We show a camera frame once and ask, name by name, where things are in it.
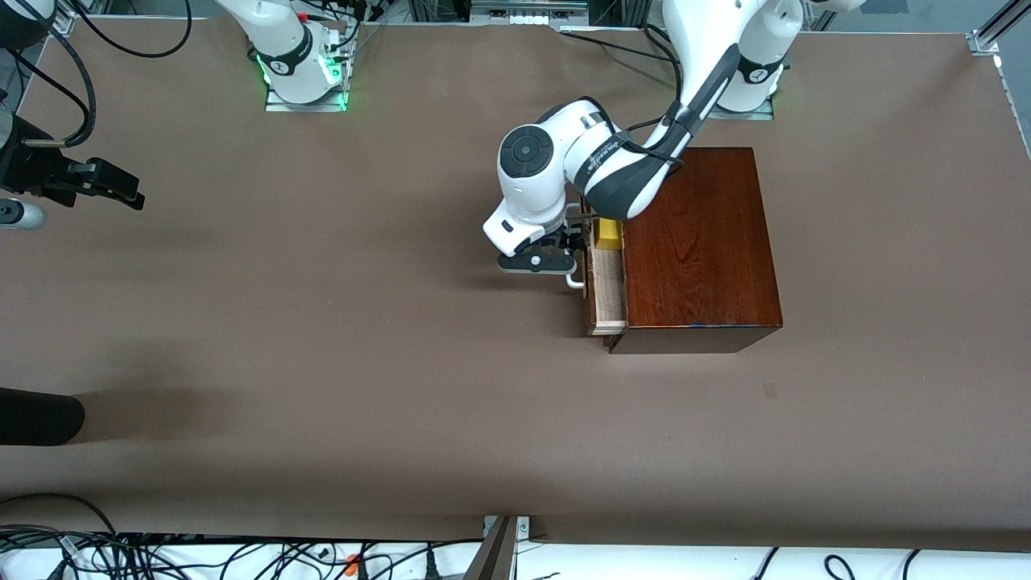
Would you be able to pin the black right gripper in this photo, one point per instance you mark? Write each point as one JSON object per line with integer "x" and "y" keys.
{"x": 31, "y": 171}

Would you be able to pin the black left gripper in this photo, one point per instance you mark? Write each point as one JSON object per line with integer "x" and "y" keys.
{"x": 573, "y": 240}

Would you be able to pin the yellow block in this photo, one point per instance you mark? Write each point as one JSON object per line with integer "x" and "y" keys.
{"x": 608, "y": 235}

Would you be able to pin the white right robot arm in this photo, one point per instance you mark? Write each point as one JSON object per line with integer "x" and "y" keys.
{"x": 282, "y": 48}

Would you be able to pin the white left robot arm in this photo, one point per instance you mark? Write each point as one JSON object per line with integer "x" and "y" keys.
{"x": 532, "y": 193}

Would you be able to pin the dark brown wooden cabinet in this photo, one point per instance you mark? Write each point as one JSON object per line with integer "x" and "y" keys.
{"x": 709, "y": 266}

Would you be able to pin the white power strip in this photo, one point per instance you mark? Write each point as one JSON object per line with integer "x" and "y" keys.
{"x": 527, "y": 18}

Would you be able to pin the black cylinder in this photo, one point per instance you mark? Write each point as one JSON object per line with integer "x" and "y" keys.
{"x": 36, "y": 416}

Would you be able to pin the dark grey pole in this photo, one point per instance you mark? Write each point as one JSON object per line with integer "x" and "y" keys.
{"x": 493, "y": 560}

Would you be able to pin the orange connector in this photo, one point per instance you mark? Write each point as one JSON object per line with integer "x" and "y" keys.
{"x": 352, "y": 564}

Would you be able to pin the metal base plate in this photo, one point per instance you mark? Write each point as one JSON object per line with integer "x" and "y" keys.
{"x": 306, "y": 106}
{"x": 761, "y": 115}

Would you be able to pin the small metal bracket plate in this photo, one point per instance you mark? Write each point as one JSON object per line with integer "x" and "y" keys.
{"x": 523, "y": 528}

